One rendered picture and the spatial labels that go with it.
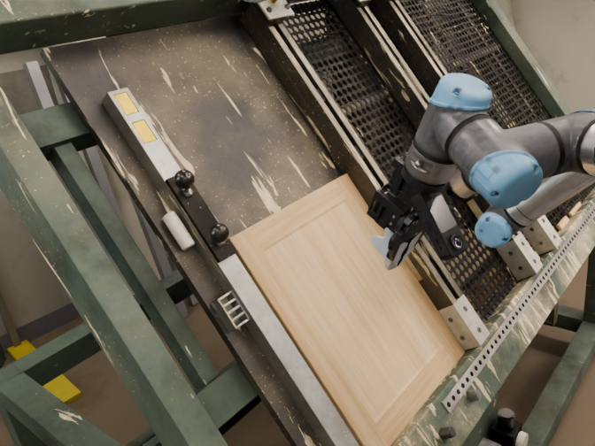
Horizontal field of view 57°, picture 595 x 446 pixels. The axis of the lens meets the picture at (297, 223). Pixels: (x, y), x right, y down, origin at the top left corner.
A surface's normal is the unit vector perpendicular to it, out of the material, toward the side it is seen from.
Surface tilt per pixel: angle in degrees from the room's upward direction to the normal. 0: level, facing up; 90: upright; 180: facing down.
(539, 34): 90
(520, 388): 0
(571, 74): 90
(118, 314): 55
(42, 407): 0
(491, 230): 90
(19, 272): 90
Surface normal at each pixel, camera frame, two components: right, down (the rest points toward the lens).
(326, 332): 0.54, -0.40
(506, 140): 0.02, -0.68
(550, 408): -0.13, -0.91
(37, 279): 0.70, 0.20
